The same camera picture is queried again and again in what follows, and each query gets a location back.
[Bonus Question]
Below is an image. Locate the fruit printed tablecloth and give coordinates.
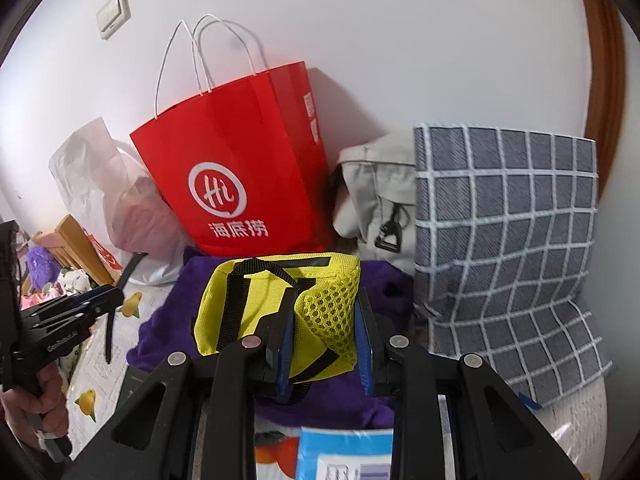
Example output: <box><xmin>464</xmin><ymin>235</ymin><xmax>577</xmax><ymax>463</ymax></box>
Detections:
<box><xmin>20</xmin><ymin>280</ymin><xmax>608</xmax><ymax>480</ymax></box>

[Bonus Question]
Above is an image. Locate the black strap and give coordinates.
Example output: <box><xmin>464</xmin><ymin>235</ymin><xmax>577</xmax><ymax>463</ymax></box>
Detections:
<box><xmin>104</xmin><ymin>251</ymin><xmax>149</xmax><ymax>364</ymax></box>

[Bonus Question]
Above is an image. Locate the red paper bag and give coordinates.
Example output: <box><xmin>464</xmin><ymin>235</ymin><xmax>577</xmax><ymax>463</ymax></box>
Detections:
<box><xmin>129</xmin><ymin>14</ymin><xmax>331</xmax><ymax>257</ymax></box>

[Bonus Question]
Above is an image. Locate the wooden bed headboard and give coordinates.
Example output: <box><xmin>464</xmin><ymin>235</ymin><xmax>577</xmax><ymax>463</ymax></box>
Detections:
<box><xmin>32</xmin><ymin>214</ymin><xmax>116</xmax><ymax>286</ymax></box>

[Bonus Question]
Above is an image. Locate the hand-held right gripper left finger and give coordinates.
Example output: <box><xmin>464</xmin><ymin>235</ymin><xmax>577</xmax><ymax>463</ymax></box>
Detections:
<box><xmin>62</xmin><ymin>292</ymin><xmax>301</xmax><ymax>480</ymax></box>

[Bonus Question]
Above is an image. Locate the purple towel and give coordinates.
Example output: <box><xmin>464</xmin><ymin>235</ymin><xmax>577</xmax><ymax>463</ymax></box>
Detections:
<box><xmin>126</xmin><ymin>247</ymin><xmax>416</xmax><ymax>431</ymax></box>

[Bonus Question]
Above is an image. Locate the person's left hand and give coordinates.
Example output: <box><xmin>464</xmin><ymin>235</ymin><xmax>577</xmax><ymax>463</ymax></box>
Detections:
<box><xmin>0</xmin><ymin>365</ymin><xmax>68</xmax><ymax>453</ymax></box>

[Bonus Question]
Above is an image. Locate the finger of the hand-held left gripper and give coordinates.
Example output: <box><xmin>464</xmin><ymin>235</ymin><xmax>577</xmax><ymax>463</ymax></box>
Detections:
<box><xmin>20</xmin><ymin>305</ymin><xmax>118</xmax><ymax>336</ymax></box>
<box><xmin>22</xmin><ymin>284</ymin><xmax>125</xmax><ymax>317</ymax></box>

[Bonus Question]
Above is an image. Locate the white light switch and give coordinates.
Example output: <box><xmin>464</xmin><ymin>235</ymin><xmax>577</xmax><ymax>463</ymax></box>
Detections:
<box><xmin>95</xmin><ymin>0</ymin><xmax>132</xmax><ymax>41</ymax></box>

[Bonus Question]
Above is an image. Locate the wooden door frame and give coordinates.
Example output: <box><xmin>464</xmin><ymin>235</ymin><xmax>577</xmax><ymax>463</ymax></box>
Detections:
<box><xmin>572</xmin><ymin>0</ymin><xmax>626</xmax><ymax>196</ymax></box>

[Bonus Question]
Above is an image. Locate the blue tissue pack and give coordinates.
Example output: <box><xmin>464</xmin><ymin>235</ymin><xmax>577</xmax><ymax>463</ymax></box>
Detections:
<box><xmin>295</xmin><ymin>426</ymin><xmax>396</xmax><ymax>480</ymax></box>

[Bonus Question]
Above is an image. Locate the yellow mesh pocket bag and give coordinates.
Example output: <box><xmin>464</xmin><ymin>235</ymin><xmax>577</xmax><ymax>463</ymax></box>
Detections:
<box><xmin>192</xmin><ymin>254</ymin><xmax>362</xmax><ymax>386</ymax></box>

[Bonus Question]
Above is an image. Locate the black white plush toy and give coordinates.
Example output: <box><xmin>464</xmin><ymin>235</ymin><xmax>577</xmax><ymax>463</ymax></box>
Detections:
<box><xmin>55</xmin><ymin>267</ymin><xmax>93</xmax><ymax>296</ymax></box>

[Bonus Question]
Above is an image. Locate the purple plush toy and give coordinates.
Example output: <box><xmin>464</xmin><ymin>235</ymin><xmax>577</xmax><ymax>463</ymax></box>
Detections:
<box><xmin>25</xmin><ymin>246</ymin><xmax>56</xmax><ymax>291</ymax></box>

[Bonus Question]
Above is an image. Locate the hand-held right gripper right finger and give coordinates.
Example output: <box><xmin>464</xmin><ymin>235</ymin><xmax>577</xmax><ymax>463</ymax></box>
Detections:
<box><xmin>352</xmin><ymin>285</ymin><xmax>583</xmax><ymax>480</ymax></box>

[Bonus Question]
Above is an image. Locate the beige fabric bag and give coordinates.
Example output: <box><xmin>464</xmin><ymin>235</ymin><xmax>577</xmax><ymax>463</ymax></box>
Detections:
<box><xmin>332</xmin><ymin>132</ymin><xmax>418</xmax><ymax>276</ymax></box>

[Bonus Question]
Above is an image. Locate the grey checked cushion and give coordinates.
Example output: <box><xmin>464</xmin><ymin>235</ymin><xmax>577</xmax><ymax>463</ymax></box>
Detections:
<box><xmin>411</xmin><ymin>122</ymin><xmax>616</xmax><ymax>408</ymax></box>

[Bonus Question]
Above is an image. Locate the white plastic bag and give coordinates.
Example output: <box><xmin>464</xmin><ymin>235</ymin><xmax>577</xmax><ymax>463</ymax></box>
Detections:
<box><xmin>48</xmin><ymin>116</ymin><xmax>188</xmax><ymax>286</ymax></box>

